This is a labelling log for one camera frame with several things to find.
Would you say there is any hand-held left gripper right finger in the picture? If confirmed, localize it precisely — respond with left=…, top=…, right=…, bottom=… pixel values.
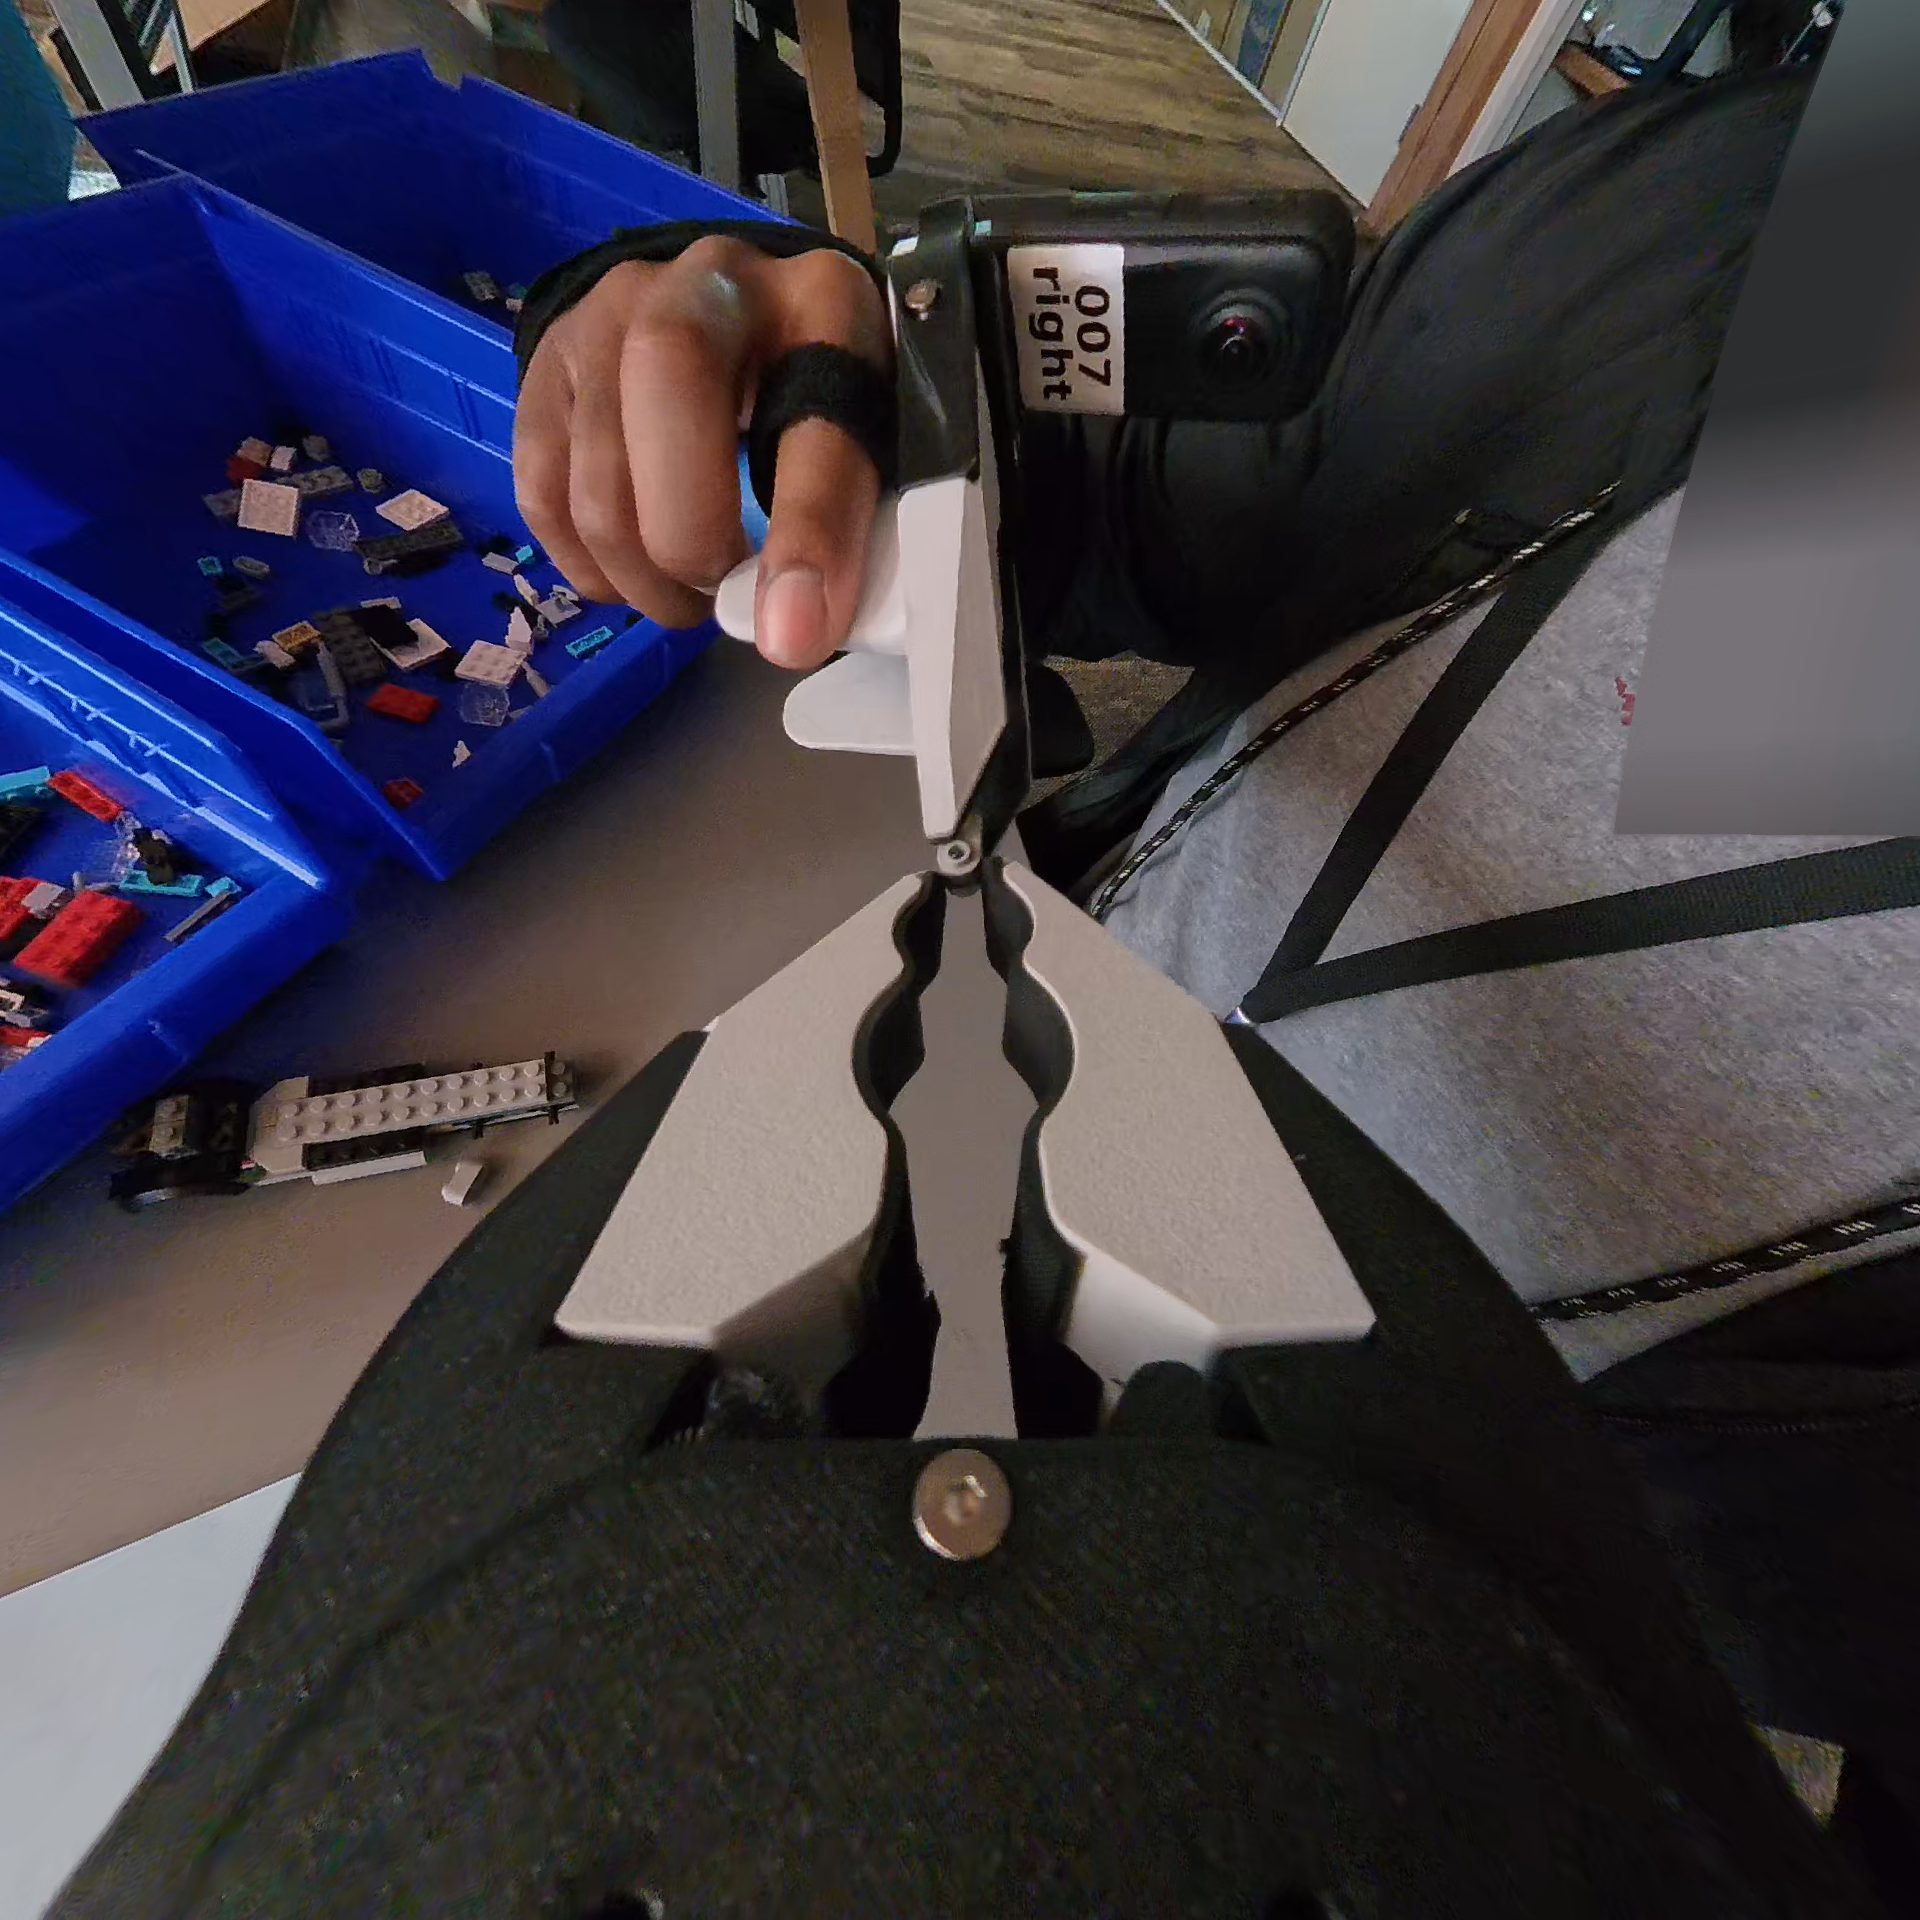
left=981, top=856, right=1378, bottom=1385

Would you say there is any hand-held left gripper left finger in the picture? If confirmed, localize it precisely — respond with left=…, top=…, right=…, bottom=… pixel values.
left=553, top=868, right=944, bottom=1349

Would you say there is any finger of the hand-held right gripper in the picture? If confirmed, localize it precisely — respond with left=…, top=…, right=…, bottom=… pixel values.
left=962, top=449, right=1041, bottom=849
left=895, top=475, right=1016, bottom=845

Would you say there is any blue plastic bin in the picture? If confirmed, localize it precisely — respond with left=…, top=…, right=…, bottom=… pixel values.
left=0, top=175, right=751, bottom=885
left=76, top=48, right=841, bottom=398
left=0, top=554, right=368, bottom=1221

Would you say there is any person's right forearm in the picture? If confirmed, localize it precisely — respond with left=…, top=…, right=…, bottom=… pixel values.
left=511, top=220, right=1443, bottom=671

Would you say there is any person's right hand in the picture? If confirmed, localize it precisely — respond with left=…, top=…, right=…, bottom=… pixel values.
left=509, top=231, right=901, bottom=673

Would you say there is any grey toy brick model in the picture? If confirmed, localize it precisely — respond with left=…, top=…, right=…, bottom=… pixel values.
left=109, top=1055, right=580, bottom=1212

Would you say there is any pile of grey white toy bricks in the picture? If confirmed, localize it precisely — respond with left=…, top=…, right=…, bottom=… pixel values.
left=197, top=431, right=622, bottom=812

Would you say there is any pile of red black toy bricks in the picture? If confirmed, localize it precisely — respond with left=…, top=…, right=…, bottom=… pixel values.
left=0, top=764, right=245, bottom=1055

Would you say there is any white flat sheet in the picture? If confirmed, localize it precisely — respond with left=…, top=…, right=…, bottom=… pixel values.
left=0, top=1474, right=320, bottom=1914

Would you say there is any black white braided cord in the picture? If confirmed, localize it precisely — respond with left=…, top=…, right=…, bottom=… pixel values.
left=1088, top=487, right=1920, bottom=1326

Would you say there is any black lanyard strap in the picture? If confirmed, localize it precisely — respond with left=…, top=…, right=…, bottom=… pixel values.
left=1240, top=498, right=1920, bottom=1027

